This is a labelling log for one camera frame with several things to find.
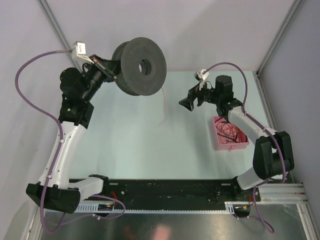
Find aluminium frame post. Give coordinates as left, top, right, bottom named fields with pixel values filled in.
left=37, top=0, right=76, bottom=58
left=256, top=0, right=305, bottom=76

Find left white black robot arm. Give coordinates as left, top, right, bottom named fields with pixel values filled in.
left=26, top=54, right=121, bottom=214

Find right aluminium frame post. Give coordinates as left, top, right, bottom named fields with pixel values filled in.
left=256, top=0, right=305, bottom=76

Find grey slotted cable duct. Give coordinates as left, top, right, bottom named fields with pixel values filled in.
left=74, top=200, right=235, bottom=214

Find black wire in box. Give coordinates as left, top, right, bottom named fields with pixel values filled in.
left=216, top=119, right=248, bottom=145

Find thin red wire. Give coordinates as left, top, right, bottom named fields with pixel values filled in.
left=159, top=86, right=168, bottom=125

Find left aluminium frame post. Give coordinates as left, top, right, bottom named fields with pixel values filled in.
left=37, top=0, right=76, bottom=58

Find black cable spool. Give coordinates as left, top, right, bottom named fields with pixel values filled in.
left=112, top=37, right=167, bottom=96

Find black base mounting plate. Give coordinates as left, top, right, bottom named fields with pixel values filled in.
left=88, top=179, right=261, bottom=212

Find orange wire in box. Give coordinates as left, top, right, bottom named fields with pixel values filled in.
left=216, top=122, right=241, bottom=141

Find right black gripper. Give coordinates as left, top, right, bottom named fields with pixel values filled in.
left=179, top=78, right=221, bottom=112

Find pink plastic box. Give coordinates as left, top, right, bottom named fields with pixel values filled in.
left=211, top=116, right=250, bottom=151

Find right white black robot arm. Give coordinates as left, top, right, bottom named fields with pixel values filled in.
left=179, top=75, right=295, bottom=201

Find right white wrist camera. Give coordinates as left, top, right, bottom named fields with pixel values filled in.
left=194, top=69, right=210, bottom=91

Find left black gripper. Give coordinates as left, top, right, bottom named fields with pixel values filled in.
left=80, top=54, right=125, bottom=102

